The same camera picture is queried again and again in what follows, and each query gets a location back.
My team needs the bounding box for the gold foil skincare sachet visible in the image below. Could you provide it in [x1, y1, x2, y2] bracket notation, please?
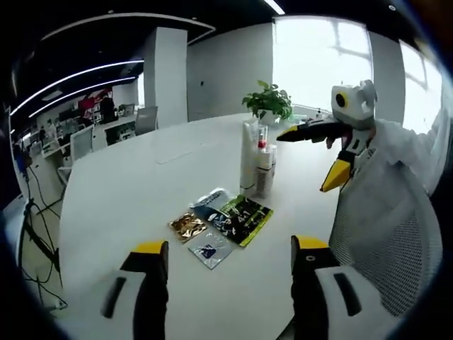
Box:
[167, 211, 209, 244]

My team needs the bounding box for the clear blue skincare sachet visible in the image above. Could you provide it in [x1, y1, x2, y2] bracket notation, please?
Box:
[187, 232, 237, 271]

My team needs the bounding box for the red wall banner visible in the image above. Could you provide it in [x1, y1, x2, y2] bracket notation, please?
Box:
[78, 92, 114, 114]

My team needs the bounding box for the large bright window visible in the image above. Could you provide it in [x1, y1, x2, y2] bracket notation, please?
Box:
[399, 35, 445, 125]
[273, 14, 371, 116]

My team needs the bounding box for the green black skincare sachet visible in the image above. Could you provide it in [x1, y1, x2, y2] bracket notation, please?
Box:
[218, 193, 275, 248]

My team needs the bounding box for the silver blue skincare sachet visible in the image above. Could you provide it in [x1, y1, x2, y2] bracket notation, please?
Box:
[190, 188, 237, 237]

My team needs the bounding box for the white mesh office chair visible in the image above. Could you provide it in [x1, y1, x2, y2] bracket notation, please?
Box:
[327, 183, 446, 319]

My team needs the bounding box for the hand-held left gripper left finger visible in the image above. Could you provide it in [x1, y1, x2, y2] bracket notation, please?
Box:
[100, 239, 171, 340]

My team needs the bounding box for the white table cable hatch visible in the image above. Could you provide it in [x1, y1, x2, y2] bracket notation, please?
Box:
[155, 143, 210, 164]

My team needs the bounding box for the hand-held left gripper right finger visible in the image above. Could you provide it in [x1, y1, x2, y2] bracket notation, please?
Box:
[290, 234, 386, 340]

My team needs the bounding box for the black tripod stand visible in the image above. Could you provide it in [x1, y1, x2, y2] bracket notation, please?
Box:
[17, 164, 67, 288]

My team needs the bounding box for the white skincare tube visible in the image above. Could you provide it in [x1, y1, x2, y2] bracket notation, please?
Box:
[239, 118, 265, 196]

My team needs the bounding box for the potted green plant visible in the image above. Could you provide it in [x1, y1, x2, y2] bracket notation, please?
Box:
[241, 79, 294, 125]

